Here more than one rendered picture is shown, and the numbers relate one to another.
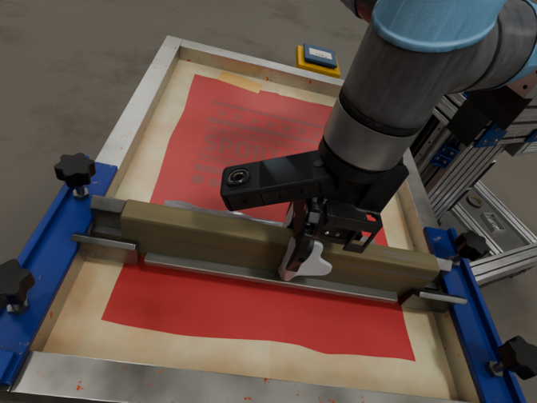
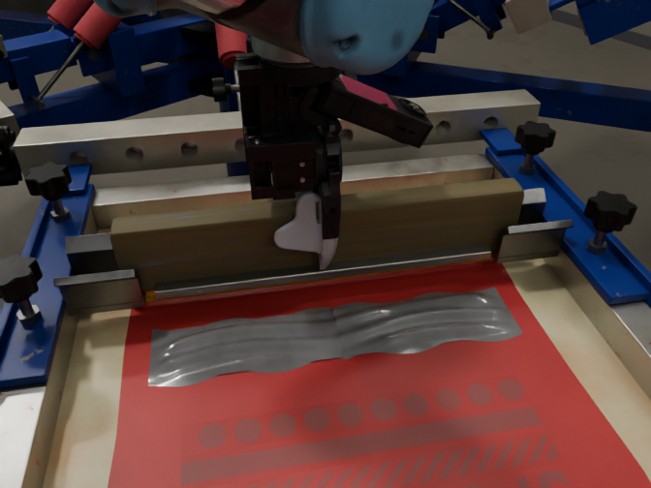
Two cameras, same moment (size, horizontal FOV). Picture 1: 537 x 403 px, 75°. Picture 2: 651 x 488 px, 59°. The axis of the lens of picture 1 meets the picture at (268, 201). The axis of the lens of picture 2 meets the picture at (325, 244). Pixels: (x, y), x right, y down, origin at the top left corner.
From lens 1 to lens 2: 0.75 m
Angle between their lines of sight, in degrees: 96
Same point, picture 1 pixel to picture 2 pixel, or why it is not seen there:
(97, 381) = (436, 163)
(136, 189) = (574, 336)
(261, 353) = not seen: hidden behind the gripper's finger
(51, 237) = (568, 210)
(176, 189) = (524, 355)
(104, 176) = (605, 278)
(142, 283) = not seen: hidden behind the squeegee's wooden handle
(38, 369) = (478, 161)
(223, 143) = not seen: outside the picture
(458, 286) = (45, 287)
